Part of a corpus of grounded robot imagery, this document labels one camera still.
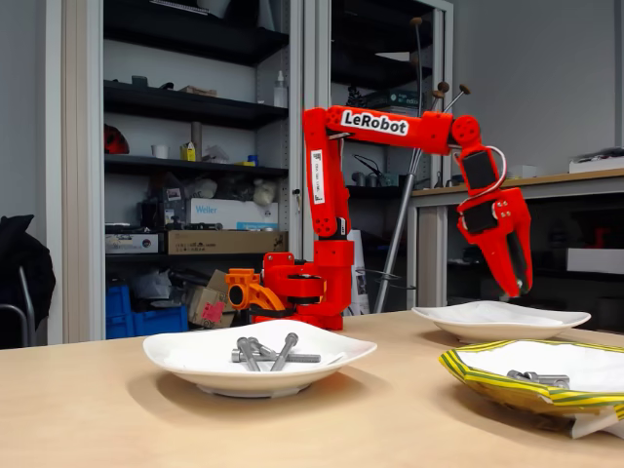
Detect white printed paper sheet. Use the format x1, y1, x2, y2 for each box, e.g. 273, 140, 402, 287
351, 228, 371, 317

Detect black jacket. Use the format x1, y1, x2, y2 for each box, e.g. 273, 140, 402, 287
0, 214, 58, 350

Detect white square ceramic plate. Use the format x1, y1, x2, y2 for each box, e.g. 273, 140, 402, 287
142, 319, 378, 399
411, 299, 592, 345

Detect tall blue plastic crate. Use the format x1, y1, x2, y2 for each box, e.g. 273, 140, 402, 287
105, 285, 133, 341

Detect red black helmet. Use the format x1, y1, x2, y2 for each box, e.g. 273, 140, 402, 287
103, 123, 131, 156

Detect black flexible tripod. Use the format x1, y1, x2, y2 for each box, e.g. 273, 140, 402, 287
340, 85, 371, 109

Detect white printed flat box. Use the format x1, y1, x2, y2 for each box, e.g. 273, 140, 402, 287
104, 233, 160, 254

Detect grey coat stand wooden knobs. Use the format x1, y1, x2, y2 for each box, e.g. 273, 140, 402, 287
374, 17, 473, 313

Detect white plastic bottle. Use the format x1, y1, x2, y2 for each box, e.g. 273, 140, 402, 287
273, 70, 289, 108

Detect orange printed clamp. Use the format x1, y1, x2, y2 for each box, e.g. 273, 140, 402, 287
223, 267, 288, 321

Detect grey metal chair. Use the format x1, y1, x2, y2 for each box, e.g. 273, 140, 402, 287
0, 265, 38, 350

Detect grey metal shelf cabinet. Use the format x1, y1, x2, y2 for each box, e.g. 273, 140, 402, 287
301, 0, 454, 313
46, 0, 306, 345

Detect green book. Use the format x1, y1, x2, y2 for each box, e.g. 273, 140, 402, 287
387, 89, 421, 108

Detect grey workbench wooden top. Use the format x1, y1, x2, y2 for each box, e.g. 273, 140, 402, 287
407, 168, 624, 332

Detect white storage box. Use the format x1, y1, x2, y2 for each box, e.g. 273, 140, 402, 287
565, 247, 624, 275

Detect white Weller box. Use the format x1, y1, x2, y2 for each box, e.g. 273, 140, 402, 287
188, 197, 280, 231

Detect yellow black striped paper tray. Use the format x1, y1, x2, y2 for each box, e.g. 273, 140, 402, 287
437, 338, 624, 440

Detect long brown cardboard box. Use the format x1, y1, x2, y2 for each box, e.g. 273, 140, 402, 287
167, 229, 289, 255

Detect white red servo cable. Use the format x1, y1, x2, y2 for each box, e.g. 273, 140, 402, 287
466, 144, 508, 199

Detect cardboard box pink sticker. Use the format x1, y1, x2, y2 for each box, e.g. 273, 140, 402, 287
186, 270, 240, 329

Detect low blue plastic crate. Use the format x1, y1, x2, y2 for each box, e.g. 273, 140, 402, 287
131, 304, 189, 338

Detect long white flat box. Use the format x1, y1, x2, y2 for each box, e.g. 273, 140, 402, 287
568, 155, 624, 175

